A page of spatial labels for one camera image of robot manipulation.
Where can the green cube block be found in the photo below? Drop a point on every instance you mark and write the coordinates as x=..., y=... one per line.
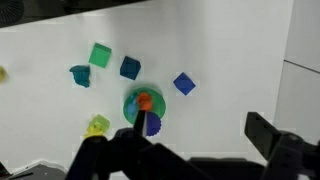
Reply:
x=100, y=55

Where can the green bowl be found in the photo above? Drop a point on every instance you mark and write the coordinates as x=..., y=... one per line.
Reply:
x=159, y=105

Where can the yellow object at edge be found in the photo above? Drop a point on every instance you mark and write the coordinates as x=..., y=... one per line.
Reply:
x=3, y=74

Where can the teal irregular block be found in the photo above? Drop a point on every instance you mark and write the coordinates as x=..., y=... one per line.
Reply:
x=81, y=75

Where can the orange toy in bowl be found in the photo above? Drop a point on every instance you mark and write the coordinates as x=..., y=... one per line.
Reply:
x=144, y=101

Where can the purple gear toy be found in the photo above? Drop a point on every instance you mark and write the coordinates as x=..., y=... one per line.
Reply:
x=153, y=124

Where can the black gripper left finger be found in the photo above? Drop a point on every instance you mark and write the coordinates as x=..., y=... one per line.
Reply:
x=131, y=153

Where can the yellow-green toy block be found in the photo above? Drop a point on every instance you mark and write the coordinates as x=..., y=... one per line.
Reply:
x=98, y=126

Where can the light blue toy in bowl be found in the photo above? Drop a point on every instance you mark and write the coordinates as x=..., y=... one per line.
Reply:
x=132, y=106

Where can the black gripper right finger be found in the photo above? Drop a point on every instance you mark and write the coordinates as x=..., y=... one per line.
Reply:
x=288, y=155

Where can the royal blue cube block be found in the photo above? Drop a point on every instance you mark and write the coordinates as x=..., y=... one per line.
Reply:
x=184, y=84

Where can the dark blue cube block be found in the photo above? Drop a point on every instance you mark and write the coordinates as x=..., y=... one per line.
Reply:
x=130, y=68

